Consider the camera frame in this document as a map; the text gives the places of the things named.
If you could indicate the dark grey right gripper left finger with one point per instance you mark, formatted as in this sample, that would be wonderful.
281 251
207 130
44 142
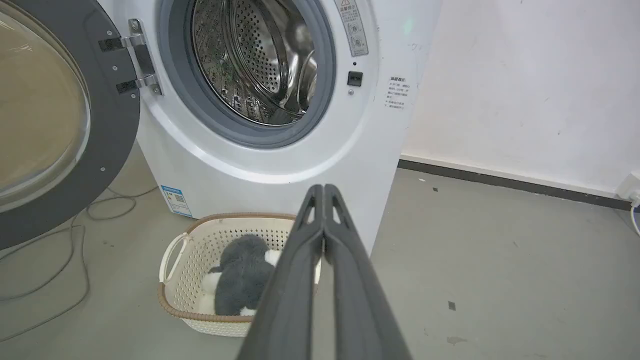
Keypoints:
287 295

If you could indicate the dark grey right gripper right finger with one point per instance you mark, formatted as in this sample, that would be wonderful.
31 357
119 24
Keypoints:
357 300

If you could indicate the white front-load washing machine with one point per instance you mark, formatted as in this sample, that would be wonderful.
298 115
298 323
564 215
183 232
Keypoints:
320 165

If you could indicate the grey round washing machine door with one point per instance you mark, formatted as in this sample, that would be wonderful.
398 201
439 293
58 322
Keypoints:
60 115

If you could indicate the grey and white plush toy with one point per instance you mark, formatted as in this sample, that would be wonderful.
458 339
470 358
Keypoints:
242 280

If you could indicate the cream perforated laundry basket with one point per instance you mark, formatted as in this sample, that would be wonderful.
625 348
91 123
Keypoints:
192 280

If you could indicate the white wall power socket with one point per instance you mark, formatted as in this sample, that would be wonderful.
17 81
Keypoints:
629 188

